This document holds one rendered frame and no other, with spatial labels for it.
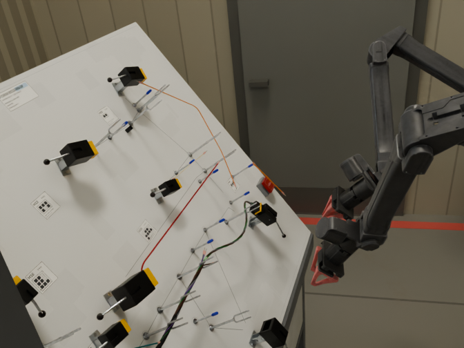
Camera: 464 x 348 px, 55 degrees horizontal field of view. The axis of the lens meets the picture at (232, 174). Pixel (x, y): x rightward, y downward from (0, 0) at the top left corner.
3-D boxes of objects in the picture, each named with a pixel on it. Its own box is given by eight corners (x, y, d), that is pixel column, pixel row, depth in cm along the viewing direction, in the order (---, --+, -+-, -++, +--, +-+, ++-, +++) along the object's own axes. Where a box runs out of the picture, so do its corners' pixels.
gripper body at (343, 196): (333, 211, 134) (351, 198, 129) (333, 188, 142) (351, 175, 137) (349, 221, 136) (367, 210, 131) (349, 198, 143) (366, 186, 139)
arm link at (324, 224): (382, 246, 109) (381, 215, 114) (344, 232, 105) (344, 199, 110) (350, 260, 118) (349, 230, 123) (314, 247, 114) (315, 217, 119)
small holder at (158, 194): (136, 195, 120) (152, 184, 116) (158, 186, 128) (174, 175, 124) (144, 210, 120) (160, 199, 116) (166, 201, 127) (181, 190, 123)
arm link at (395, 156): (442, 154, 76) (435, 105, 81) (407, 150, 76) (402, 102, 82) (382, 255, 111) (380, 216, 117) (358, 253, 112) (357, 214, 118)
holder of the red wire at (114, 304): (72, 317, 93) (100, 302, 87) (116, 284, 104) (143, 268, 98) (85, 337, 93) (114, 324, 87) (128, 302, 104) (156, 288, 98)
